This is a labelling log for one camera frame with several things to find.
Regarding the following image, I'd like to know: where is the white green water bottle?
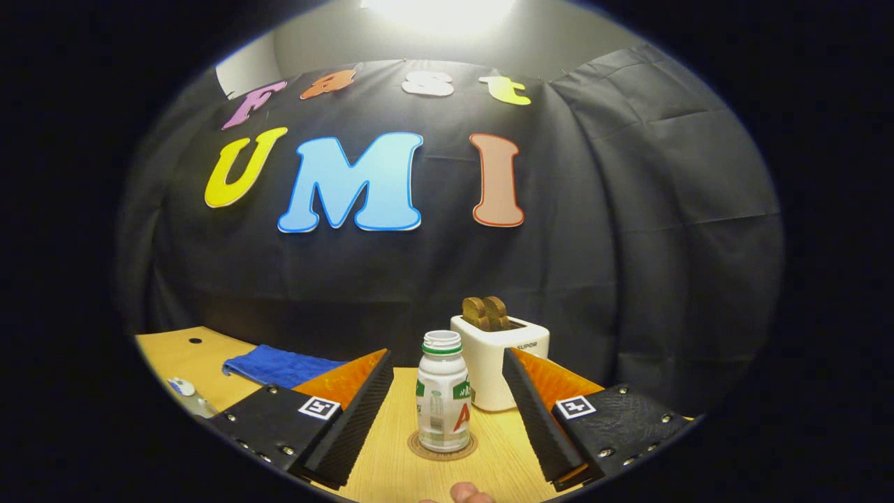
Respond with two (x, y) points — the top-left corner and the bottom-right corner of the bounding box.
(416, 330), (472, 453)

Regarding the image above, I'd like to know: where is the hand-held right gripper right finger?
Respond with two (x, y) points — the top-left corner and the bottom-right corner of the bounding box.
(501, 347), (699, 490)

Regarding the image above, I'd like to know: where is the round brown coaster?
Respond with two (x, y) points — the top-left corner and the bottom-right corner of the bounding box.
(407, 430), (479, 462)

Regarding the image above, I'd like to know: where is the blue towel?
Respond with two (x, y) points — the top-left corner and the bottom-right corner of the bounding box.
(222, 344), (346, 389)

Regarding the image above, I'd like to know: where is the black backdrop cloth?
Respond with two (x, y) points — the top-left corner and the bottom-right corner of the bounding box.
(119, 45), (783, 416)

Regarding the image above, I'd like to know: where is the white toaster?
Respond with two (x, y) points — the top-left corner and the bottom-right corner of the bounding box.
(450, 314), (550, 411)

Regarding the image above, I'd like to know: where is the brown bread slice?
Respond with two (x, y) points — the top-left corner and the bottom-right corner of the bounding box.
(462, 297), (490, 331)
(483, 296), (514, 331)

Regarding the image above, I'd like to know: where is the ceiling light panel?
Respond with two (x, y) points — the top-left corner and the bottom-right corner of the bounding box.
(360, 0), (518, 37)

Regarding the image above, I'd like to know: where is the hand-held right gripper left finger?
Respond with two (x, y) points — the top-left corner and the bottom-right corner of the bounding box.
(207, 348), (395, 490)

